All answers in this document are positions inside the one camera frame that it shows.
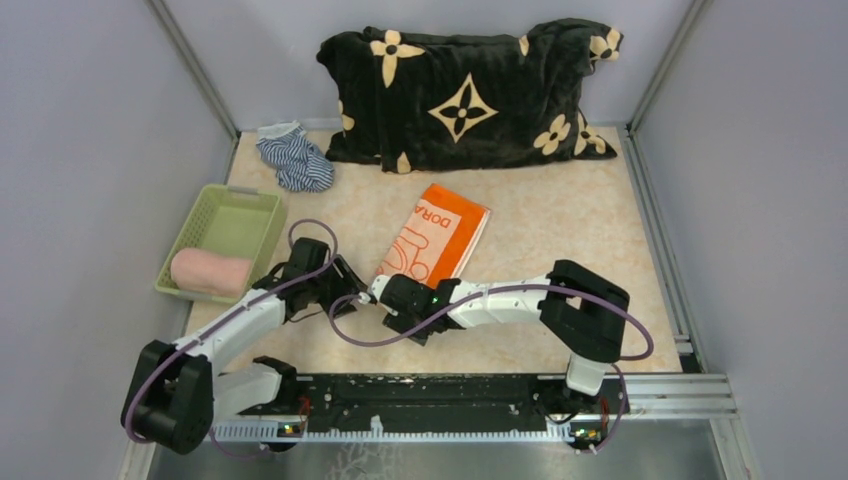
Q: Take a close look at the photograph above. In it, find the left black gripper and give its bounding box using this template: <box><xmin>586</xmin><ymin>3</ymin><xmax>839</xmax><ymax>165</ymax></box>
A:
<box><xmin>307</xmin><ymin>254</ymin><xmax>366</xmax><ymax>321</ymax></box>

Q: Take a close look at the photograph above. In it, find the orange white towel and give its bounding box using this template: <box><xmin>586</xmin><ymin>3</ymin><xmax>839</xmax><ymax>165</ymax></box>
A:
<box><xmin>376</xmin><ymin>183</ymin><xmax>491</xmax><ymax>288</ymax></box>

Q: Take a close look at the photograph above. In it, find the pink towel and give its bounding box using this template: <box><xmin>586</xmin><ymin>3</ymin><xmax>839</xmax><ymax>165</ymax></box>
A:
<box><xmin>170</xmin><ymin>248</ymin><xmax>252</xmax><ymax>297</ymax></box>

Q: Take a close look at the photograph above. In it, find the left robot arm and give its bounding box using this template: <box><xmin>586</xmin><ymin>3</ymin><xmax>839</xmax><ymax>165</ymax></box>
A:
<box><xmin>120</xmin><ymin>238</ymin><xmax>367</xmax><ymax>454</ymax></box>

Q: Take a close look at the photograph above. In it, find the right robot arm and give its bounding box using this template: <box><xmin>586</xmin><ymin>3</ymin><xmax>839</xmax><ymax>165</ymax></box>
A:
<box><xmin>371</xmin><ymin>260</ymin><xmax>630</xmax><ymax>412</ymax></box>

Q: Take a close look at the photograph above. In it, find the green plastic basket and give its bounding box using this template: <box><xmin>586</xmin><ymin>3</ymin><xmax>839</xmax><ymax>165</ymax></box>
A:
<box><xmin>154</xmin><ymin>184</ymin><xmax>286</xmax><ymax>305</ymax></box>

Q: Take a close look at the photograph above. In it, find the blue striped cloth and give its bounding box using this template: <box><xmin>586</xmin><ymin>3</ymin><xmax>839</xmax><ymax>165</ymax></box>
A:
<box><xmin>256</xmin><ymin>121</ymin><xmax>335</xmax><ymax>193</ymax></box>

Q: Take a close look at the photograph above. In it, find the black floral pillow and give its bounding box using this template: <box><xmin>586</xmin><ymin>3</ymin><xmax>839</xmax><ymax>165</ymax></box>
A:
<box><xmin>316</xmin><ymin>18</ymin><xmax>623</xmax><ymax>174</ymax></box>

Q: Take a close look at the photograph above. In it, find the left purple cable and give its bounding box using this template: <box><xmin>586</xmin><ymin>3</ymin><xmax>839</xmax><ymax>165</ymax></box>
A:
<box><xmin>123</xmin><ymin>219</ymin><xmax>340</xmax><ymax>461</ymax></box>

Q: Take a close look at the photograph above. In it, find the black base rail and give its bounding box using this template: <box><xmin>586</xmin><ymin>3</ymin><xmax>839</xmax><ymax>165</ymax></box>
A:
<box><xmin>243</xmin><ymin>373</ymin><xmax>630</xmax><ymax>434</ymax></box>

